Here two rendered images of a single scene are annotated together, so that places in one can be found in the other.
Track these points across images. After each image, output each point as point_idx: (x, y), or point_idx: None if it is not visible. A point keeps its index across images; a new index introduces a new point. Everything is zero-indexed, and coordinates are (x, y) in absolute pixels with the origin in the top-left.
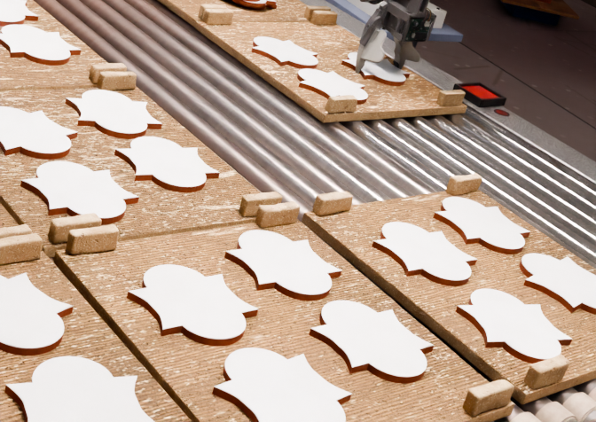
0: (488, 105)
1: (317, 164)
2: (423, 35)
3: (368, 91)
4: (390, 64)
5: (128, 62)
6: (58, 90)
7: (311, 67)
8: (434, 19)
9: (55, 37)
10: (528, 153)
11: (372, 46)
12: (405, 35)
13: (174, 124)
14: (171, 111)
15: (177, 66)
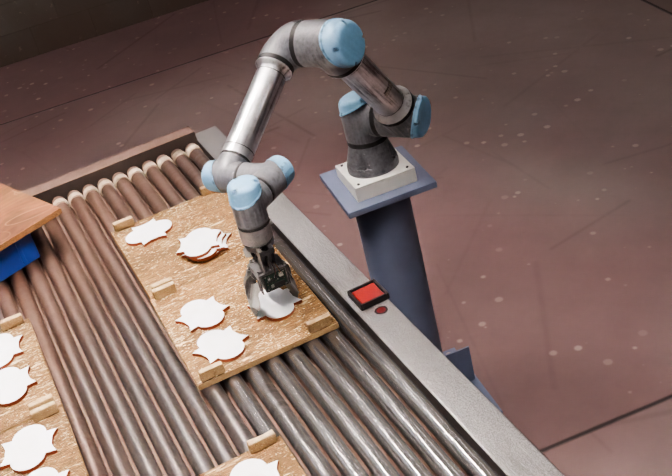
0: (371, 306)
1: (169, 445)
2: (282, 282)
3: (253, 338)
4: (289, 293)
5: (78, 372)
6: (4, 434)
7: (216, 325)
8: (285, 268)
9: (23, 374)
10: (375, 361)
11: (254, 297)
12: (266, 288)
13: (70, 443)
14: (89, 416)
15: (116, 359)
